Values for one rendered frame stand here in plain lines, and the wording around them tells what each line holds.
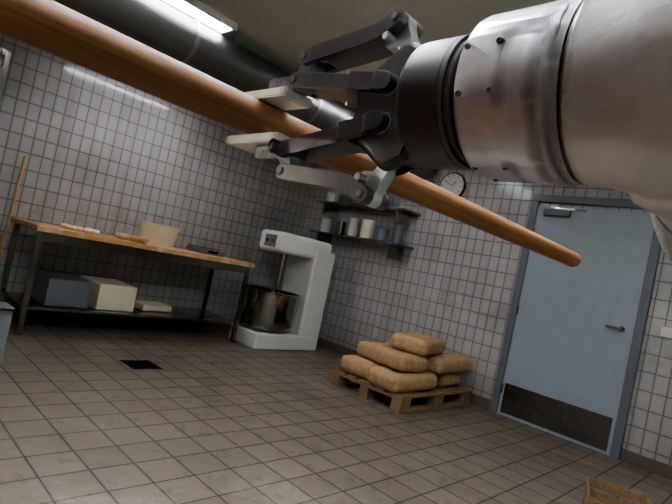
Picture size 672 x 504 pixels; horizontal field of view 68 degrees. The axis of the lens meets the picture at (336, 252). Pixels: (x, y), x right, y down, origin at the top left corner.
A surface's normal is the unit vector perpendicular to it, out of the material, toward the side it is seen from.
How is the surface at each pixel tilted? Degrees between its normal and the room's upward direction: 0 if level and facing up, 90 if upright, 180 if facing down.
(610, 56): 98
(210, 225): 90
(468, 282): 90
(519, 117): 125
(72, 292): 90
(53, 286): 90
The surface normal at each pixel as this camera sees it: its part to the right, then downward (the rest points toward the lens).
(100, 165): 0.71, 0.14
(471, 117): -0.68, 0.37
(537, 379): -0.67, -0.16
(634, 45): -0.85, -0.10
